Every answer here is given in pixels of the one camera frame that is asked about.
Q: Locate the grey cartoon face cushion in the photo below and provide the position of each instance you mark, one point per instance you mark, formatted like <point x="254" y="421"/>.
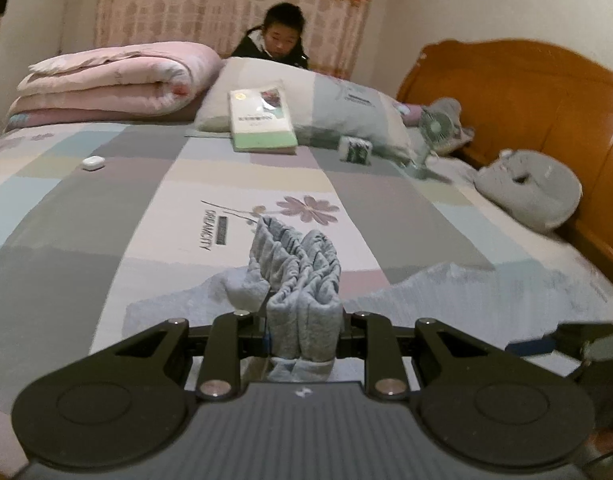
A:
<point x="546" y="195"/>

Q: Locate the patchwork bed sheet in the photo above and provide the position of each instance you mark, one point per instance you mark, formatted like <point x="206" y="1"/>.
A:
<point x="111" y="210"/>

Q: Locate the grey sweatpants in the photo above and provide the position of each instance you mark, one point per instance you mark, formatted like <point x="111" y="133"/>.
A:
<point x="306" y="270"/>

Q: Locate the grey plush cloth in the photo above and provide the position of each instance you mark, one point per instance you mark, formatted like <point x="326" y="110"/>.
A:
<point x="446" y="106"/>

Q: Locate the wooden headboard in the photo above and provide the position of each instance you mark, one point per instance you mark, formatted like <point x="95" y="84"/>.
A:
<point x="511" y="90"/>

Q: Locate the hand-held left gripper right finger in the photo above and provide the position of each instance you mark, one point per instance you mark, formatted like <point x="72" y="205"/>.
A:
<point x="354" y="332"/>

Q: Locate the large patchwork pillow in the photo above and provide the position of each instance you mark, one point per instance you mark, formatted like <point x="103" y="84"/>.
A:
<point x="336" y="105"/>

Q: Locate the green book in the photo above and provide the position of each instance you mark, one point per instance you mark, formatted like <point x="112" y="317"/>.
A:
<point x="259" y="120"/>

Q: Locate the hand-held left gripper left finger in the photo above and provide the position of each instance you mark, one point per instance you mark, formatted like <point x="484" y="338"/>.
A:
<point x="251" y="330"/>

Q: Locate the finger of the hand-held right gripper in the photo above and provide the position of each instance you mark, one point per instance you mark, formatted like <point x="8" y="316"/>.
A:
<point x="536" y="345"/>

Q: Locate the pink cloth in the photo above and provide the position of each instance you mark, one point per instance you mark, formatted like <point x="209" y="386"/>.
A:
<point x="410" y="115"/>

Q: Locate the small white box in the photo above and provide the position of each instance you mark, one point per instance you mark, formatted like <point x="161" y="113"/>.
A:
<point x="356" y="151"/>

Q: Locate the pink folded quilt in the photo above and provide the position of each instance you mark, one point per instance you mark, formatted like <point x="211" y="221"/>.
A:
<point x="111" y="85"/>

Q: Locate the pink patterned curtain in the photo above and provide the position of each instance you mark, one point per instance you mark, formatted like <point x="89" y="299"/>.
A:
<point x="186" y="5"/>

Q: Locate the green handheld fan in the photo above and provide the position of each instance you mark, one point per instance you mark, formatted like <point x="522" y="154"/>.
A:
<point x="436" y="127"/>

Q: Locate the white earbud case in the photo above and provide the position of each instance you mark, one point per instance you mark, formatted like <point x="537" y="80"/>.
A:
<point x="93" y="162"/>

